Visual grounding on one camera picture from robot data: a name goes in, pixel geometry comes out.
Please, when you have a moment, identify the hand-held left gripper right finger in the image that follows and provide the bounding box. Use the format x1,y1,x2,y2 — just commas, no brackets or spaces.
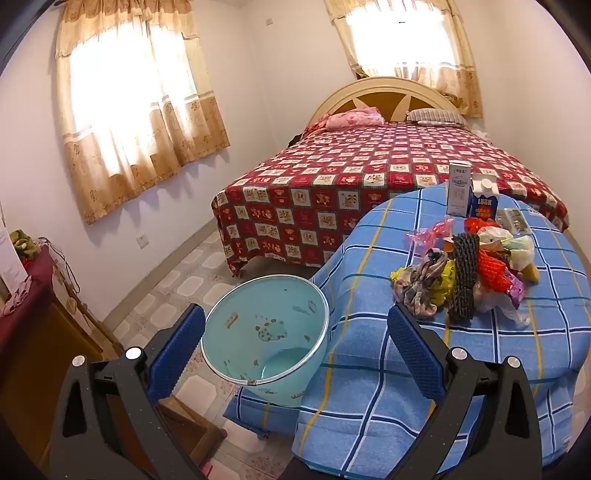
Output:
388,304,543,480

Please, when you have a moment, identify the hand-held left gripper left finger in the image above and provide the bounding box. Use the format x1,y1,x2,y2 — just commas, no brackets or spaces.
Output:
48,304,206,480

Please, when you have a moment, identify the yellow wrapper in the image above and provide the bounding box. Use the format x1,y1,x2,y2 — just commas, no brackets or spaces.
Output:
390,265,458,301

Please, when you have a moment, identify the light blue plastic bin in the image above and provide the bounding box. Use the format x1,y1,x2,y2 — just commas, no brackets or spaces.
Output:
201,274,331,408

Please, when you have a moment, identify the black foam net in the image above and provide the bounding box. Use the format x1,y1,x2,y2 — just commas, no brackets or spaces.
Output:
447,233,481,319

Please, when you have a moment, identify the clear plastic bag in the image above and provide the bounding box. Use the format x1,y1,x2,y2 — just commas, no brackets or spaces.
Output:
473,277,532,328

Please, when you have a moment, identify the purple wrapper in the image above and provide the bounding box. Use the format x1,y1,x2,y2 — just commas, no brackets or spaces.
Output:
503,270,527,305

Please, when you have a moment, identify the white green plastic bag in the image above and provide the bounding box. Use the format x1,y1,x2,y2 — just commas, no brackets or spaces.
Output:
478,226,536,271

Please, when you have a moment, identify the wooden stool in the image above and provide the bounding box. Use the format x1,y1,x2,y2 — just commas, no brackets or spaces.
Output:
154,398,227,464

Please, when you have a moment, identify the blue plaid tablecloth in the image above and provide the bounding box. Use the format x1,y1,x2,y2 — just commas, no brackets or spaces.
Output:
223,181,591,476

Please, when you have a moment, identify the wooden cabinet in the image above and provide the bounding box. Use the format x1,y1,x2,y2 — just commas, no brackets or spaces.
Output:
0,258,125,480

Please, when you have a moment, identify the dark red cloth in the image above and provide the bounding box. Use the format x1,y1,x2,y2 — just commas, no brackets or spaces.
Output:
0,244,56,352

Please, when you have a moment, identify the blue milk carton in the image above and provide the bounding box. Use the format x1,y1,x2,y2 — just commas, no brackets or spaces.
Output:
467,173,501,221

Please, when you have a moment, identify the clear blister pack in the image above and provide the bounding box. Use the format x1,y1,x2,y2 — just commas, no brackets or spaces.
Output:
496,207,532,236

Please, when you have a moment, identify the tall white carton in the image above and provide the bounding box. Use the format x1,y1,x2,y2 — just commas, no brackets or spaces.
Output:
446,162,472,217

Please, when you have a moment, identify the pink cloth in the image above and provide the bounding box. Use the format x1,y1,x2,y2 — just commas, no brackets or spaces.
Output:
0,277,33,317

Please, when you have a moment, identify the red patterned bedspread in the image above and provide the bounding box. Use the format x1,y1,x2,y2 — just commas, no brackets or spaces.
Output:
211,121,570,278

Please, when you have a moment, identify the green plush toy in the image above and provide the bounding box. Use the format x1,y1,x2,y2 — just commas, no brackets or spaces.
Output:
9,229,41,259

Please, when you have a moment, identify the white paper board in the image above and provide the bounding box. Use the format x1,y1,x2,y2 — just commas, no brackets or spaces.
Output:
0,200,29,296

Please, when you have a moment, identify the striped pillow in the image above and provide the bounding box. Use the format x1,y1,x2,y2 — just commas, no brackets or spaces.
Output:
406,107,468,127

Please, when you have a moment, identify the wide beige floral curtain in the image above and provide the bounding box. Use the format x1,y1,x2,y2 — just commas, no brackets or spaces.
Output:
54,0,232,225

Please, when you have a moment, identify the pink pillow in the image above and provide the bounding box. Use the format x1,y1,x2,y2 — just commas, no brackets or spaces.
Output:
325,106,385,130

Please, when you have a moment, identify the cream wooden headboard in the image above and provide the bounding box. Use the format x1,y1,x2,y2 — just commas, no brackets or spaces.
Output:
307,76,469,127

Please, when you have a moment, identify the narrow beige floral curtain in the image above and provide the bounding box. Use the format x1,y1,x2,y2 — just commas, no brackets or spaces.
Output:
323,0,484,118

